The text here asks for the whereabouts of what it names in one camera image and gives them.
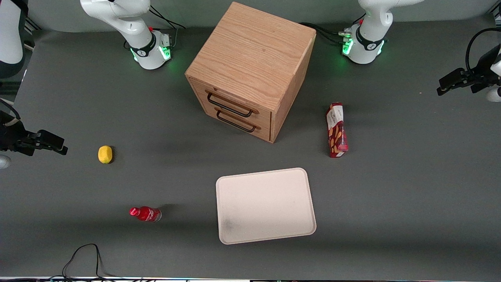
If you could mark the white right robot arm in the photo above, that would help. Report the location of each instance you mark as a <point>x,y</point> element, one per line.
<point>141,23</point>

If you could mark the red tartan cookie box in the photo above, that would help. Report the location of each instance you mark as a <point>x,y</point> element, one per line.
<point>336,131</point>

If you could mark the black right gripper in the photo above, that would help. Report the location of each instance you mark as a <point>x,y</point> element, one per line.
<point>8,138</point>

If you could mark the yellow lemon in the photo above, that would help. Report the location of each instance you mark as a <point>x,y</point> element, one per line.
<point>105,154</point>

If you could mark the red drink bottle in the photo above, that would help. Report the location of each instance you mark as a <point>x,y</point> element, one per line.
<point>146,214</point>

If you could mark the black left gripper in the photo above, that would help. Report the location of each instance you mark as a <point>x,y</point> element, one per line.
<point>482,72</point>

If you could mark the wooden drawer cabinet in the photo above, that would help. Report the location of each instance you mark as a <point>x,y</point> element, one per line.
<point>250,55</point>

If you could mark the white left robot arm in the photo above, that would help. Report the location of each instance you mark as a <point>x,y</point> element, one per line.
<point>370,33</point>

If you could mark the beige rectangular tray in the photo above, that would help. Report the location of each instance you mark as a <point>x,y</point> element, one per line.
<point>265,205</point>

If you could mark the wooden drawer front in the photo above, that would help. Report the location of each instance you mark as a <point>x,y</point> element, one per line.
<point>235,100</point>
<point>238,127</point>

